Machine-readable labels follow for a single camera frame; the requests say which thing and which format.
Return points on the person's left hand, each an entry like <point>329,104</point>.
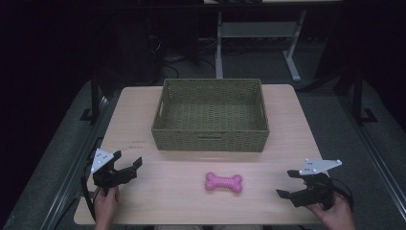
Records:
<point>107,204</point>

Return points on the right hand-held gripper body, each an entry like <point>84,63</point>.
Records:
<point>314,188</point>

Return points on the black metal stand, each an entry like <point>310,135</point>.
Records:
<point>94,96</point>
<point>359,96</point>

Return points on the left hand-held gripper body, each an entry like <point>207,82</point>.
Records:
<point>107,177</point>

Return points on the aluminium floor rail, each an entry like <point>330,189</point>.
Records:
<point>75,166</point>
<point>373,159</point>

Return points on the green woven basket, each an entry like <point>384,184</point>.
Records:
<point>210,115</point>

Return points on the pink bone-shaped rubber toy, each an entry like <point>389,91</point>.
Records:
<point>223,182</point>

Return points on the grey metal desk frame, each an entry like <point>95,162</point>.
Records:
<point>255,30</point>

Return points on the person's right hand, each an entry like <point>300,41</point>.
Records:
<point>336,217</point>

